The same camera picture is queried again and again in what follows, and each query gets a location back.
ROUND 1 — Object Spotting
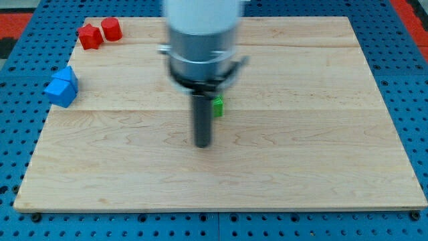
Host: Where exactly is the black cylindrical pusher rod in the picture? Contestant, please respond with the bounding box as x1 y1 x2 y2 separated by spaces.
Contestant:
191 94 213 148

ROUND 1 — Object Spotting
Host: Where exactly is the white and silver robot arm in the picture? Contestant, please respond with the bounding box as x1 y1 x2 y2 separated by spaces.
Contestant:
158 0 247 148

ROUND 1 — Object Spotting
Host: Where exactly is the green block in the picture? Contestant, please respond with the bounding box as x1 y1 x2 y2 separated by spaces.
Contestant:
212 95 224 118

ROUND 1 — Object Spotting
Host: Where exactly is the wooden board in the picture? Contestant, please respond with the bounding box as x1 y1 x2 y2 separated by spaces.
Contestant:
13 17 427 213

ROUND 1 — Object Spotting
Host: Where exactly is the red cylinder block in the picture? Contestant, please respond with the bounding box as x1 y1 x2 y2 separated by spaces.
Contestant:
101 17 122 42

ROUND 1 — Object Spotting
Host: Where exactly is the red star block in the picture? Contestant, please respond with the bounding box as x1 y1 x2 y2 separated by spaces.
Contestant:
78 23 104 50

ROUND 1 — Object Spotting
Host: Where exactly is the blue triangular block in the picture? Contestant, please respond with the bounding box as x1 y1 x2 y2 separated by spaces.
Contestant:
51 66 78 92

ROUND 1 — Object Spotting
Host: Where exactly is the blue cube block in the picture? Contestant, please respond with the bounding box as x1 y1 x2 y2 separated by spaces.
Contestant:
44 78 77 108

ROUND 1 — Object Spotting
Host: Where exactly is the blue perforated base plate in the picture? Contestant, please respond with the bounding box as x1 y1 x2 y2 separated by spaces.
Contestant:
1 0 427 240

